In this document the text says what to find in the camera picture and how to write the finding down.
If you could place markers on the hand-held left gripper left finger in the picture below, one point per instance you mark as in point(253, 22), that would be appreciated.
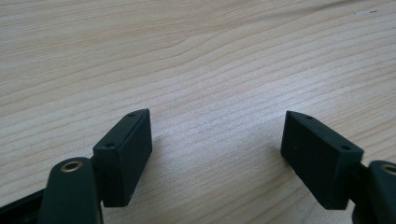
point(124, 161)

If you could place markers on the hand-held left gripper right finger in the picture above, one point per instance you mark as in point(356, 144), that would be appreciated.
point(320, 161)

